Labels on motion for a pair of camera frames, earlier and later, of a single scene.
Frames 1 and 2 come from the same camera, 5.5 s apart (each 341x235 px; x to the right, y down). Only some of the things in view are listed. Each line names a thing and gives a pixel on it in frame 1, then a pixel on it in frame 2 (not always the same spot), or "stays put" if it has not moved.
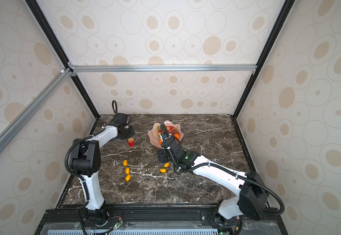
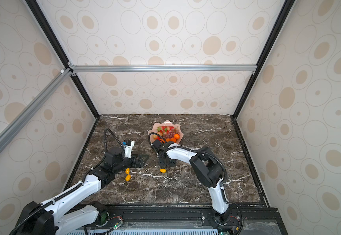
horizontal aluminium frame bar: [160, 67] stays put
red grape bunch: [173, 131] stays put
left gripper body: [128, 133] to [126, 162]
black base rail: [155, 220] stays put
